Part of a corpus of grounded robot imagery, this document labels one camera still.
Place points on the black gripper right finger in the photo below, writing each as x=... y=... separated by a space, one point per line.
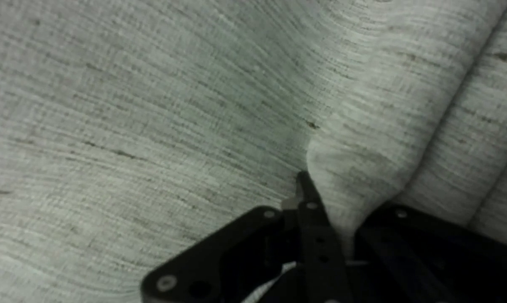
x=408 y=256

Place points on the light grey fabric curtain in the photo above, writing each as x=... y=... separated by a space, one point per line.
x=132 y=128

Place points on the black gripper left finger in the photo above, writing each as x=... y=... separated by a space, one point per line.
x=293 y=248

